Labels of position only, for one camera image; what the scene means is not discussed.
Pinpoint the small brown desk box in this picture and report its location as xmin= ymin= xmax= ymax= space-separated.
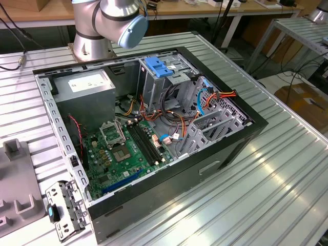
xmin=35 ymin=0 xmax=50 ymax=13

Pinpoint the grey optical drive cage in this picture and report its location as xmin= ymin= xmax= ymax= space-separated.
xmin=138 ymin=52 xmax=199 ymax=113

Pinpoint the wooden desk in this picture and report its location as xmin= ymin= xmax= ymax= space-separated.
xmin=0 ymin=0 xmax=304 ymax=49

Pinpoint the orange red power wire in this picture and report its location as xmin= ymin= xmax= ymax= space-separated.
xmin=140 ymin=89 xmax=238 ymax=141

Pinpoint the blue data wire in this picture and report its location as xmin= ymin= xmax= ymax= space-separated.
xmin=158 ymin=78 xmax=214 ymax=145

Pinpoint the metal socket cover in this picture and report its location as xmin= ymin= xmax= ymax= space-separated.
xmin=99 ymin=121 xmax=127 ymax=150

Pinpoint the cable with metal connector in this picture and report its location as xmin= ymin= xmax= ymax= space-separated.
xmin=0 ymin=50 xmax=27 ymax=71

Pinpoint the grey parts rack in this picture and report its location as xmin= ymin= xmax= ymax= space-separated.
xmin=0 ymin=138 xmax=49 ymax=230

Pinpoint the dark robot arm cable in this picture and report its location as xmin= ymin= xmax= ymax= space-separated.
xmin=0 ymin=2 xmax=45 ymax=49

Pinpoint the brown cardboard box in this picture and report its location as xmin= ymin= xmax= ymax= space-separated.
xmin=274 ymin=82 xmax=328 ymax=131

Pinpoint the metal locking lever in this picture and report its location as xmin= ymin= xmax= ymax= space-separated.
xmin=115 ymin=118 xmax=127 ymax=144

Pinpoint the CPU socket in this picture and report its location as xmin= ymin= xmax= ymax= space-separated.
xmin=112 ymin=145 xmax=132 ymax=163

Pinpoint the grey metal disk bay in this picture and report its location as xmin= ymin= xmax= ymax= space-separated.
xmin=176 ymin=109 xmax=248 ymax=158

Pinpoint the blue expansion slot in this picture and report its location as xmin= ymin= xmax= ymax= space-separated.
xmin=101 ymin=169 xmax=144 ymax=195

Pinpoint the red black twisted wire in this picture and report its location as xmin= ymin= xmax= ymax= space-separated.
xmin=67 ymin=114 xmax=85 ymax=156

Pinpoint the blue plastic drive latch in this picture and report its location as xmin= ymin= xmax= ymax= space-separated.
xmin=144 ymin=56 xmax=175 ymax=79

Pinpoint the grey power supply unit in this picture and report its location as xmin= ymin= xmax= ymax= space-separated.
xmin=52 ymin=69 xmax=117 ymax=134

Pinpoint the black RAM slot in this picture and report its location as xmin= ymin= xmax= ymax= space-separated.
xmin=135 ymin=124 xmax=159 ymax=162
xmin=138 ymin=123 xmax=163 ymax=161
xmin=131 ymin=125 xmax=156 ymax=165
xmin=128 ymin=126 xmax=153 ymax=166

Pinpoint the black cable bundle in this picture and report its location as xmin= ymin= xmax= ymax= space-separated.
xmin=160 ymin=84 xmax=198 ymax=126

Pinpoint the black open PC case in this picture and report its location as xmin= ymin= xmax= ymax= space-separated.
xmin=32 ymin=46 xmax=269 ymax=244

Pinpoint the metal card retainer bracket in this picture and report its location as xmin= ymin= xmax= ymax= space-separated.
xmin=45 ymin=179 xmax=90 ymax=243

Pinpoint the green motherboard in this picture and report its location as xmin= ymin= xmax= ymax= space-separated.
xmin=81 ymin=119 xmax=175 ymax=200

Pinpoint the yellow black wire bundle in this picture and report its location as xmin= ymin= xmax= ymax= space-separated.
xmin=122 ymin=98 xmax=138 ymax=116

